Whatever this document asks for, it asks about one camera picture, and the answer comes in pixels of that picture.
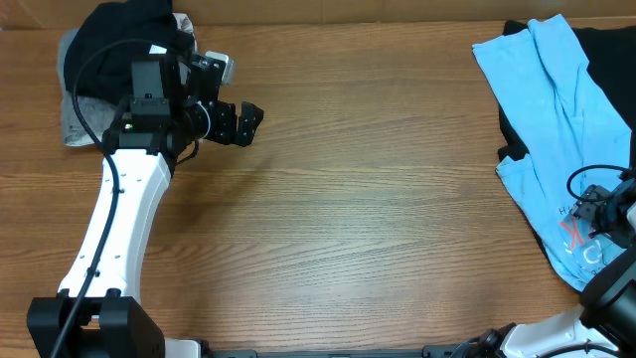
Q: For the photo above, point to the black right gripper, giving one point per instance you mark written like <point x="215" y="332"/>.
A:
<point x="627" y="236"/>

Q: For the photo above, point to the black garment at right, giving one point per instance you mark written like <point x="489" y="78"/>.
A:
<point x="611" y="64"/>

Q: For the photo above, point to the black folded garment on stack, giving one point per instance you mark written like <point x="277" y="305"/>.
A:
<point x="98" y="60"/>

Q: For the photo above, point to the light blue printed t-shirt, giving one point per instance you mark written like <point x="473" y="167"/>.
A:
<point x="556" y="139"/>

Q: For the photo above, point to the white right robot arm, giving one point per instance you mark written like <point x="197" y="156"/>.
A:
<point x="603" y="324"/>

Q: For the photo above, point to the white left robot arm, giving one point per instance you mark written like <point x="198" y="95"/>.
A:
<point x="173" y="106"/>

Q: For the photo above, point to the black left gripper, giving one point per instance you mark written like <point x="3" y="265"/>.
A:
<point x="224" y="130"/>

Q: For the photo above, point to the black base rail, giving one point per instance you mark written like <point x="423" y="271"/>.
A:
<point x="429" y="351"/>

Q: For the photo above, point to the white folded garment under stack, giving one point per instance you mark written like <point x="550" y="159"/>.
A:
<point x="184" y="23"/>

